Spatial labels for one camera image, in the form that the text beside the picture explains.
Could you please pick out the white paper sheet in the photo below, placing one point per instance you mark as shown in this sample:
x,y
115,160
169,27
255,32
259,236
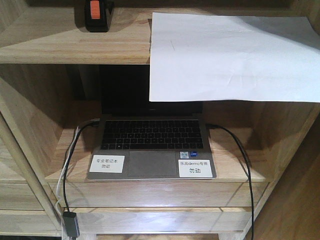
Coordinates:
x,y
251,58

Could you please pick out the black and orange stapler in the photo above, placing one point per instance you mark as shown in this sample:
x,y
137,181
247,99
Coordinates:
x,y
98,15

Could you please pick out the silver laptop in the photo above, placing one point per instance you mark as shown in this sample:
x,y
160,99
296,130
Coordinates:
x,y
153,136

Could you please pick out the white right label sticker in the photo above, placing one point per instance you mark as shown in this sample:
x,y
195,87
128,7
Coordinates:
x,y
195,168

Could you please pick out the white label sticker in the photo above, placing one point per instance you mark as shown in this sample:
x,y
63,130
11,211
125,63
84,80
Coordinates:
x,y
195,168
107,164

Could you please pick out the white left label sticker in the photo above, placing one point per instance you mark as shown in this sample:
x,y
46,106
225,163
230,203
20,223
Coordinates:
x,y
107,164

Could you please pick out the wooden shelf unit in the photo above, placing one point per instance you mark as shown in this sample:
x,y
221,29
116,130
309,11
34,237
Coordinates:
x,y
40,40

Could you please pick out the grey usb adapter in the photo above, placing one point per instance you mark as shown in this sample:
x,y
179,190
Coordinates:
x,y
71,224

